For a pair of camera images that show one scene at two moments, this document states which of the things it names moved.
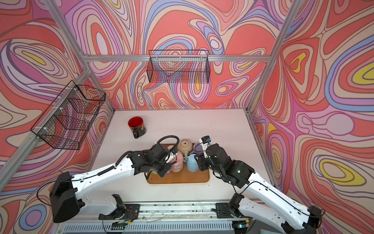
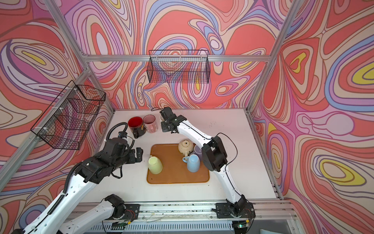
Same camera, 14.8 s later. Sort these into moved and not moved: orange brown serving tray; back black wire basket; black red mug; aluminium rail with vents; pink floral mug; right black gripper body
Moved: right black gripper body; pink floral mug
Not moved: orange brown serving tray; black red mug; aluminium rail with vents; back black wire basket
